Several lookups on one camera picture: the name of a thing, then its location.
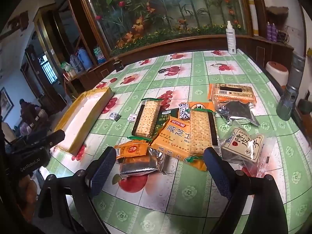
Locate grey thermos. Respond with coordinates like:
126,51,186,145
69,54,82,73

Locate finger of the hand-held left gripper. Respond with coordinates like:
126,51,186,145
17,130,66,153

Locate white spray bottle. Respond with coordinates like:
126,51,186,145
225,20,238,55

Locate blue plastic bag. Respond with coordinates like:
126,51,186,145
94,45,107,64

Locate purple bottle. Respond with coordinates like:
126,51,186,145
266,21,278,42

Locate person's left hand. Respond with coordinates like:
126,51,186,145
15,173,39,215

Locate small orange snack packet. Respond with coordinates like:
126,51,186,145
114,139,150,161

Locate framed wall picture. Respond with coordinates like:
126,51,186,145
0,87,14,118

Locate barred window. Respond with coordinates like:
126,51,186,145
38,54,51,84

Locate silver foil snack packet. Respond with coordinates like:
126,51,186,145
119,148,169,176

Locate white stool red seat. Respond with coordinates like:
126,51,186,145
265,61,290,86

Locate large silver foil packet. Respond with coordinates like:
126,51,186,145
215,101,259,128

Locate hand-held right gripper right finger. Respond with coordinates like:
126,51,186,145
203,147,290,234

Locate small black ink bottle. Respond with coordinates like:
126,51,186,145
113,58,125,73

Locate blue thermos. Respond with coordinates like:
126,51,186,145
77,47,93,70

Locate cracker packet green ends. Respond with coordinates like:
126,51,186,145
131,98,165,139
188,108,220,160

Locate dark green biscuit packet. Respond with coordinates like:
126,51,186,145
153,109,181,137

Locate clear packet with beige label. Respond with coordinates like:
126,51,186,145
220,126,267,167

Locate orange packet with barcode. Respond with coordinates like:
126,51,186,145
208,83,258,106

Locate fruit print tablecloth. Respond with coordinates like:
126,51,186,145
47,49,310,234

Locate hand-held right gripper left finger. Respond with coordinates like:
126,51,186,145
32,147,117,234

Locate orange cheese biscuit packet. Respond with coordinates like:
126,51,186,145
149,118,195,171

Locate grey plastic appliance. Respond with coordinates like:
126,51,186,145
276,53,306,121

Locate wooden cabinet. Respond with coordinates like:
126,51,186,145
62,0,295,92

